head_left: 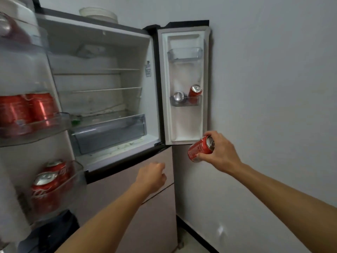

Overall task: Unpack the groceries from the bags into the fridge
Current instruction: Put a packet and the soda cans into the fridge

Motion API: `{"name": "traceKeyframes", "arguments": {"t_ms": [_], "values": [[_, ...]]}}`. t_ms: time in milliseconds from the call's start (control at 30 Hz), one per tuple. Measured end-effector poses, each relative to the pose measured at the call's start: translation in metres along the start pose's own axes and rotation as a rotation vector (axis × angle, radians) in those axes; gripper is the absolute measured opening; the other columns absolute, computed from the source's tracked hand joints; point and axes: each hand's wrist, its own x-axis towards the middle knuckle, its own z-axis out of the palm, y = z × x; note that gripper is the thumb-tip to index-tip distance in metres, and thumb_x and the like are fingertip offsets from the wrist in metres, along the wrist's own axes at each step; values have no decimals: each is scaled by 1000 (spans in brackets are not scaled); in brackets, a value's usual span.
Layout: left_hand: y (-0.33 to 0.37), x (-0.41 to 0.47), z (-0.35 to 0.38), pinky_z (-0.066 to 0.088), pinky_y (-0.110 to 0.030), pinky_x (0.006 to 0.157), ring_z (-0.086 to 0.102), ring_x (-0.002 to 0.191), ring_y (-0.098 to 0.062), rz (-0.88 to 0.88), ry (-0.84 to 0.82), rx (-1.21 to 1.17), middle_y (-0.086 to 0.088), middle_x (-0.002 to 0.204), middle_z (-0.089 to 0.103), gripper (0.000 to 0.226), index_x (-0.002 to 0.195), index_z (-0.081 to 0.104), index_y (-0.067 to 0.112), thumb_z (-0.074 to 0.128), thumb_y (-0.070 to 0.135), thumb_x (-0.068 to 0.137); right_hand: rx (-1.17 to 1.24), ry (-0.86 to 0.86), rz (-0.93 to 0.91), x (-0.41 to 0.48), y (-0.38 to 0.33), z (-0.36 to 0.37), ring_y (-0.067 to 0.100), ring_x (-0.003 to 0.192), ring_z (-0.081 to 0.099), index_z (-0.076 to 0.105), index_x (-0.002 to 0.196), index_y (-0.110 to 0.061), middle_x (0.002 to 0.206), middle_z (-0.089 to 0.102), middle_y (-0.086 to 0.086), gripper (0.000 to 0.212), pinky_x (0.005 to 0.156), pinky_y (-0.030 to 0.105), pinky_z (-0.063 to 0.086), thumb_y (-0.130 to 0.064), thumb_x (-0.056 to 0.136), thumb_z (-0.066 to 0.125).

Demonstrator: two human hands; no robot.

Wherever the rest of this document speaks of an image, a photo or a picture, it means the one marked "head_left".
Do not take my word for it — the white thermostat housing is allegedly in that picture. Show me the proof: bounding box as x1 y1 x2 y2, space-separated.
76 44 106 59

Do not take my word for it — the clear crisper drawer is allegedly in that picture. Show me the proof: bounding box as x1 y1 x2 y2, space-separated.
69 114 147 156

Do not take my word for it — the person's right hand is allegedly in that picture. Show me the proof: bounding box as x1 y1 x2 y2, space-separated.
197 131 243 175

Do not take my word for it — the person's left hand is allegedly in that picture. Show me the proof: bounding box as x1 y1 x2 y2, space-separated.
134 162 167 195

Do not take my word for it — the person's right forearm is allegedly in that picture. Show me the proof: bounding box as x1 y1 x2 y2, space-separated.
229 163 337 253

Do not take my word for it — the person's left forearm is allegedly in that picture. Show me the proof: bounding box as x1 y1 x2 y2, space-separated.
55 184 151 253

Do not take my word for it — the pink refrigerator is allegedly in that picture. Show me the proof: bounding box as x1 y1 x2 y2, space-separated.
0 0 211 253

